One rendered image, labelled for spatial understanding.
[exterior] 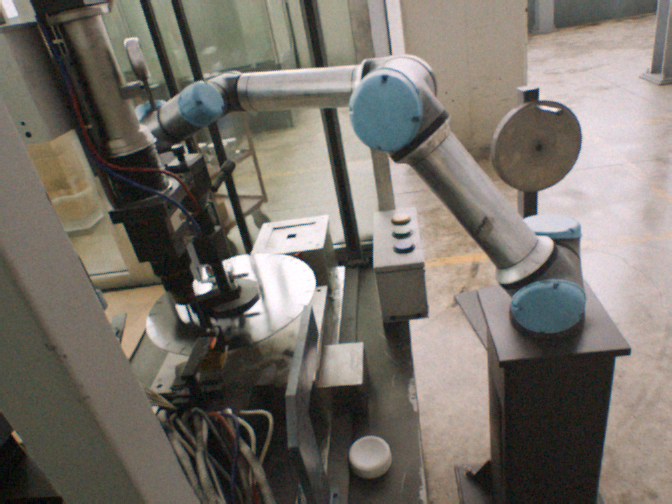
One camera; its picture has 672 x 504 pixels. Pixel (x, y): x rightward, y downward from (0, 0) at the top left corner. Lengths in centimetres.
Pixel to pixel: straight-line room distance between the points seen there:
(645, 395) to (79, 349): 200
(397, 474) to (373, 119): 56
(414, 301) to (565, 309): 36
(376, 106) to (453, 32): 315
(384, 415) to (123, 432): 76
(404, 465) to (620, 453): 113
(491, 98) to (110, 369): 396
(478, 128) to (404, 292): 309
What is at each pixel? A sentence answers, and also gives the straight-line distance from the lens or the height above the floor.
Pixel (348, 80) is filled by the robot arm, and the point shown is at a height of 128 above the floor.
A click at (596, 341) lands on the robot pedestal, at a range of 111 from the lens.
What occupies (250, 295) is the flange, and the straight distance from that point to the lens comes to 96.
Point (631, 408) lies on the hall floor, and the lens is 205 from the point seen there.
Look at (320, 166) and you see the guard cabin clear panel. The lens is 133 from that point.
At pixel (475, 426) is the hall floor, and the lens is 192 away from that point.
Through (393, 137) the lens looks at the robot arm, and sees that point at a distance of 78.
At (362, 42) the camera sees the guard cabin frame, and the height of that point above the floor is 131.
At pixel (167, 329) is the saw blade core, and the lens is 97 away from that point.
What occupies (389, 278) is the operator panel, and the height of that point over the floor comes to 87.
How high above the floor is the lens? 145
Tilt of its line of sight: 29 degrees down
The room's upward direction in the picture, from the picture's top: 11 degrees counter-clockwise
